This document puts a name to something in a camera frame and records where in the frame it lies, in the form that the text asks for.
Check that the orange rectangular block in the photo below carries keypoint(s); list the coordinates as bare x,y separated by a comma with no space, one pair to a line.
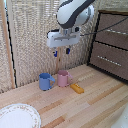
77,88

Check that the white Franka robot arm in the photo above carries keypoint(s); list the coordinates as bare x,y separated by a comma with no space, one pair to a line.
71,11

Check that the wooden screen post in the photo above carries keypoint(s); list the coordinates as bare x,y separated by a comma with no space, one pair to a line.
7,43

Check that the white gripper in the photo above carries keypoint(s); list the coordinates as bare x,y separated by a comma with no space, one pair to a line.
63,38

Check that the white floral rim plate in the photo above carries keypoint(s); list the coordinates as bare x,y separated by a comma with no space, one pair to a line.
16,116

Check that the woven bamboo screen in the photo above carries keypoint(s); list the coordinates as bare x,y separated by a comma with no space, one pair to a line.
33,40

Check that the blue mug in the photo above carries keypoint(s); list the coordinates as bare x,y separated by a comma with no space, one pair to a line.
45,81

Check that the pink mug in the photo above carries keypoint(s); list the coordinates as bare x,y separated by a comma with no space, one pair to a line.
63,78

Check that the brown drawer cabinet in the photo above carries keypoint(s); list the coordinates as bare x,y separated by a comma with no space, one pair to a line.
124,43

